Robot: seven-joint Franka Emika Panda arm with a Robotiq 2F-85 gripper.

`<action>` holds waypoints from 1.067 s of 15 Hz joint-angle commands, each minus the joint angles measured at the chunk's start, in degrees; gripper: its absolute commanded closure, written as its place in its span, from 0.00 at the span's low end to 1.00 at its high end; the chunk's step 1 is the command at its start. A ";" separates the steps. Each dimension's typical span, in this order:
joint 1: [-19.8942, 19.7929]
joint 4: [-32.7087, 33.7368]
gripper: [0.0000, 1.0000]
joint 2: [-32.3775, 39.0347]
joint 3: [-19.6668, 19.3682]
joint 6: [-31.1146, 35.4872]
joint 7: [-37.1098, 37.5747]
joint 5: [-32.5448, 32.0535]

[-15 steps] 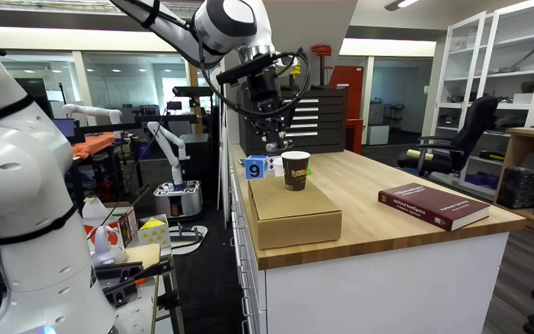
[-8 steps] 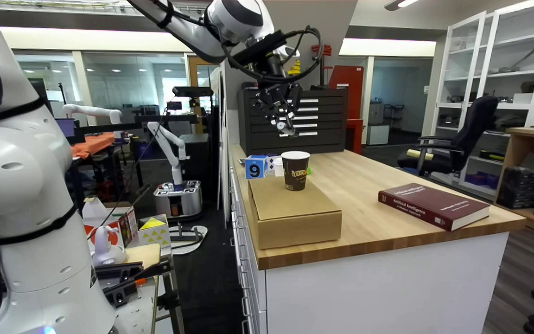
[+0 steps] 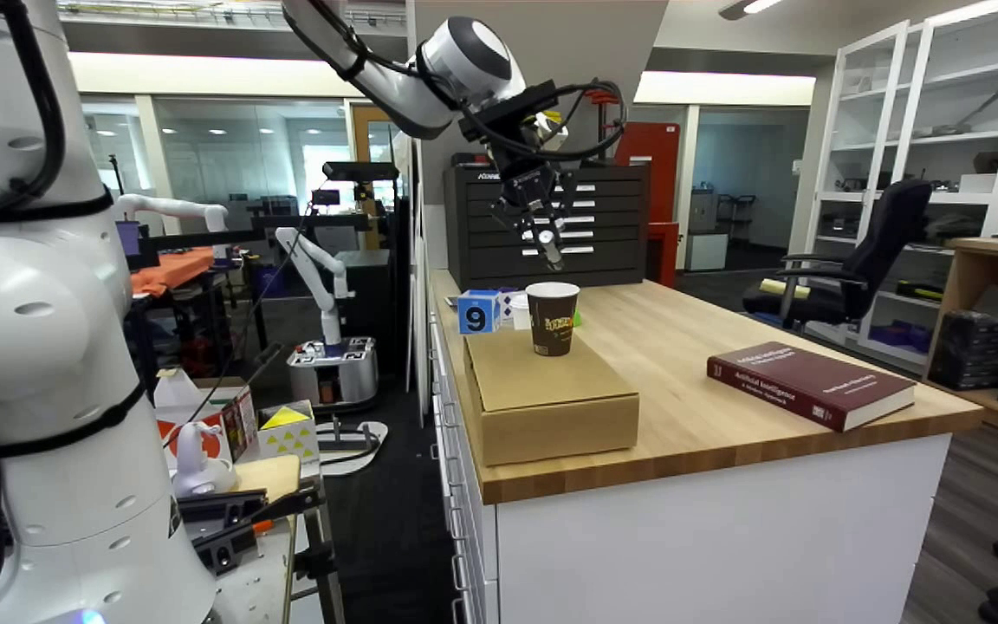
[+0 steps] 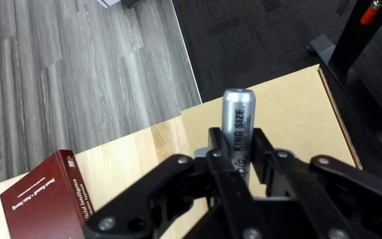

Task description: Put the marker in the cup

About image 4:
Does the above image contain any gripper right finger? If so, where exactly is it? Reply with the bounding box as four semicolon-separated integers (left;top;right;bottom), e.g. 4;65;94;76
251;128;382;239

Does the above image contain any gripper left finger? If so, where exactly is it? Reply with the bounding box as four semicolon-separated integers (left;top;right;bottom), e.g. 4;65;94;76
83;127;268;239

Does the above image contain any silver marker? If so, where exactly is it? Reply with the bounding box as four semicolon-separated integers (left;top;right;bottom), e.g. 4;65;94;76
222;88;256;187

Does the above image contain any brown cardboard sheet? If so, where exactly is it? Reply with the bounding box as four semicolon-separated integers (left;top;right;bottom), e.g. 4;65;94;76
181;64;363;200

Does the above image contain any dark red hardcover book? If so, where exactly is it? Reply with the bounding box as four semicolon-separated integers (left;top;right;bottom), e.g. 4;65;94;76
0;149;96;239

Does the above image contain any black metal stand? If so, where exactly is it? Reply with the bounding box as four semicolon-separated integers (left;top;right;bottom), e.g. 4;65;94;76
305;0;382;85

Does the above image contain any orange handle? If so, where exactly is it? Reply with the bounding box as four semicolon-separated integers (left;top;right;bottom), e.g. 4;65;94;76
360;0;382;26

